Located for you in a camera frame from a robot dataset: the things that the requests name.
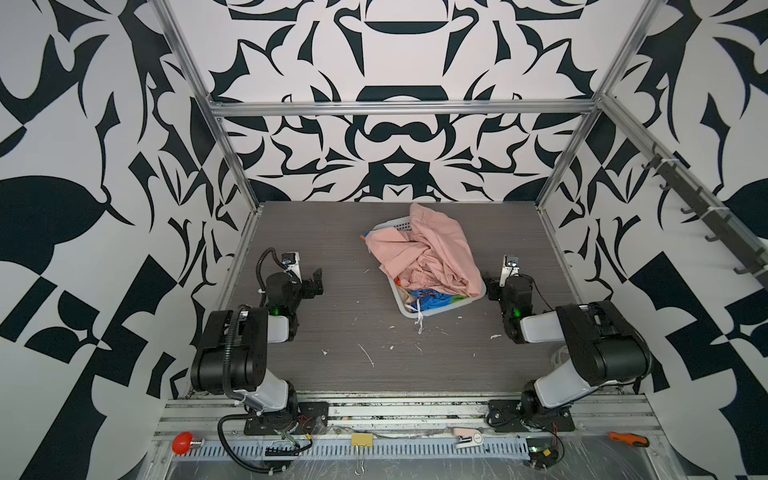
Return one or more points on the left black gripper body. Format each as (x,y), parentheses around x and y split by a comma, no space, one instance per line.
(310,283)

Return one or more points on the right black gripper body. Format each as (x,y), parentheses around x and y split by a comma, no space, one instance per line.
(492,286)

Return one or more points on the pink shorts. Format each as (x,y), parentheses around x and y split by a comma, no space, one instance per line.
(434,254)

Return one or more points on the white plastic basket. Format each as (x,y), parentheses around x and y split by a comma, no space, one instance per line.
(400,295)

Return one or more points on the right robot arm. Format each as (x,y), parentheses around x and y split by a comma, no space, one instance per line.
(604,348)

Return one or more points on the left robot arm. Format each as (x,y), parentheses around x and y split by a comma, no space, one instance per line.
(231,358)

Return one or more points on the multicolour shorts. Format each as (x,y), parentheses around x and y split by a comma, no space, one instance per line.
(429,299)

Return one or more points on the white tape roll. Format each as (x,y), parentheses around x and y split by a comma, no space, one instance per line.
(559,357)

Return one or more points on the pink white tape dispenser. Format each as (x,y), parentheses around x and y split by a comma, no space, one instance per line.
(467,438)

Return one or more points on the small green circuit board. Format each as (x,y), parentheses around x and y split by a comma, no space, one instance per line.
(544,455)

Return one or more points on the yellow tag clip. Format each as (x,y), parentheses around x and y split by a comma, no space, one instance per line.
(362,440)

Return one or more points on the red emergency stop button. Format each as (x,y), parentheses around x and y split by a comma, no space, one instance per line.
(185,442)

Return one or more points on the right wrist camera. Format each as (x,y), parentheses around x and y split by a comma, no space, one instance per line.
(510,268)

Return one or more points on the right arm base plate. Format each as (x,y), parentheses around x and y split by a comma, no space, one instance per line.
(516,416)

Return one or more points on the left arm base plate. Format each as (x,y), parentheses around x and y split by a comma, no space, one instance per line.
(302,417)

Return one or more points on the white slotted cable duct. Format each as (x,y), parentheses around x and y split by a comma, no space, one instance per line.
(339,449)

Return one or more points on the orange handled tool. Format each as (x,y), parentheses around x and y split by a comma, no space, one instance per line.
(630,439)

